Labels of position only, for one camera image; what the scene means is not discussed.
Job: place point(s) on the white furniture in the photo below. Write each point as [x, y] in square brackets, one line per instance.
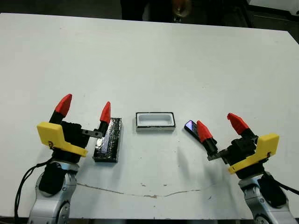
[275, 4]

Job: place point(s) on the black chair caster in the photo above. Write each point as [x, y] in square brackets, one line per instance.
[178, 18]

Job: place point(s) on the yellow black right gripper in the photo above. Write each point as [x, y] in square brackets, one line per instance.
[266, 147]

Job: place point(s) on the black glossy box lid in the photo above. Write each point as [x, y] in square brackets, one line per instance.
[112, 140]

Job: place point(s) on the black phone-like camera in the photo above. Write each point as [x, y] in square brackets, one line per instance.
[191, 127]

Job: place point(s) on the camera box base white inlay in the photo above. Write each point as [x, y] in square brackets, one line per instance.
[155, 128]

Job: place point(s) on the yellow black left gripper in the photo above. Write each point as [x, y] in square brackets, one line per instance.
[52, 134]

